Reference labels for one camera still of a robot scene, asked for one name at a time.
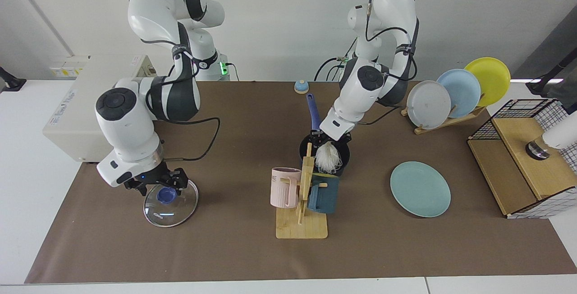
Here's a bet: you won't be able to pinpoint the white vermicelli bundle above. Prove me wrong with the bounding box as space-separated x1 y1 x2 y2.
314 143 343 175

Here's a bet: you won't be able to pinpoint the glass lid with blue knob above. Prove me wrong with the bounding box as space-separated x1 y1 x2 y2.
143 179 199 228

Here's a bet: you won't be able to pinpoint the pale green plate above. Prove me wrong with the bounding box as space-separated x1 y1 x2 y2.
390 161 452 218

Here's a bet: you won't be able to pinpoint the grey plate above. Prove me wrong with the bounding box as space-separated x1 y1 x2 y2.
406 80 452 130

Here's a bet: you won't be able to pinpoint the wooden plate rack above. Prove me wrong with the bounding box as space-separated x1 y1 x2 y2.
401 105 487 135

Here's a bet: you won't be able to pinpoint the light blue plate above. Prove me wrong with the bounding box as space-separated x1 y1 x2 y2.
436 69 482 119

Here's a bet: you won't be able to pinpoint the yellow plate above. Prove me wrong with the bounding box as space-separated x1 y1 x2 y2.
464 57 512 108

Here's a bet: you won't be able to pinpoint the dark teal mug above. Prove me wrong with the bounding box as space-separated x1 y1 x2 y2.
307 173 339 215

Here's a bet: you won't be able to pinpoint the pink ribbed mug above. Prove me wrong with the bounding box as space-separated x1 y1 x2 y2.
270 167 302 209

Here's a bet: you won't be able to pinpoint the brown table cloth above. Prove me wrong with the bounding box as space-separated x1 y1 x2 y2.
23 81 577 285

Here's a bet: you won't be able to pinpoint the wooden cup stand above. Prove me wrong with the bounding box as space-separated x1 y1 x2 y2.
275 143 329 240

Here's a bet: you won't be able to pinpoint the pale toaster oven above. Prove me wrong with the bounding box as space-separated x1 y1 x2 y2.
43 54 158 164

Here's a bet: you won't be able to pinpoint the white power strip yellow labels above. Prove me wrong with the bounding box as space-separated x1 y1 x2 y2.
49 57 88 78

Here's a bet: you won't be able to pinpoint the black stand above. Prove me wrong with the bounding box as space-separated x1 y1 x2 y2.
525 48 577 115

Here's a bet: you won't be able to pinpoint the white cylinder with metal end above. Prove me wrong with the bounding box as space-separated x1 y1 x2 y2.
525 113 577 161

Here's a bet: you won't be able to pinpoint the black pot with blue handle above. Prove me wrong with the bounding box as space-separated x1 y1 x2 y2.
299 93 351 177

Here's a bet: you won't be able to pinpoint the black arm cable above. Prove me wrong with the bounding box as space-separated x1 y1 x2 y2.
137 37 221 161
356 0 420 125

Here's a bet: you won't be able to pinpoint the small black mount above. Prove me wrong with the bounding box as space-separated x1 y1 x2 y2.
0 66 27 92

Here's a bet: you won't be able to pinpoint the wire basket with wooden floor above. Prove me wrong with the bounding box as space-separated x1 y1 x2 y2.
467 98 577 220

